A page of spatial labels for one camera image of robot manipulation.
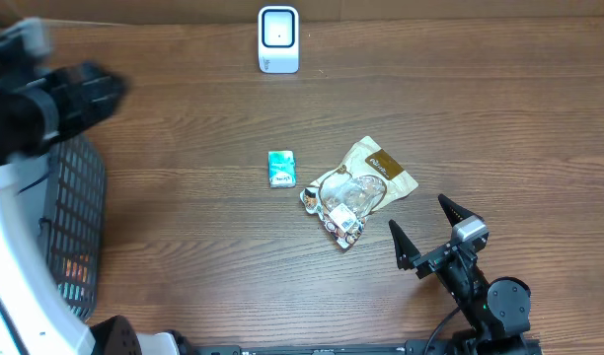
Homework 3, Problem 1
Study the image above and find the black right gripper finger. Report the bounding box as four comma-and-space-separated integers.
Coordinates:
437, 194, 482, 227
389, 220, 421, 270

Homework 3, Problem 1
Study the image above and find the brown snack pouch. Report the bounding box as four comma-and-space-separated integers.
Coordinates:
300, 136, 418, 250

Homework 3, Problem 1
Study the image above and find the teal tissue pack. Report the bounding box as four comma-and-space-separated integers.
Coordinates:
267, 150, 297, 188

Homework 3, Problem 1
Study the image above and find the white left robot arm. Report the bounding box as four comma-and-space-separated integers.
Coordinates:
0, 62, 180, 354

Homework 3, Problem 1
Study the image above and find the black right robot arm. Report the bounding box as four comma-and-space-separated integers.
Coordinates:
389, 194, 542, 355

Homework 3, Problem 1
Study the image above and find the white barcode scanner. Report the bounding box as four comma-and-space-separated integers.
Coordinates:
258, 5, 300, 74

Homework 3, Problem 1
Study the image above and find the grey plastic mesh basket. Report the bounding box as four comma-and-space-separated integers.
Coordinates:
14, 135, 107, 320

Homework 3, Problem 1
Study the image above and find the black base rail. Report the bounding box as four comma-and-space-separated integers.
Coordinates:
195, 343, 545, 355

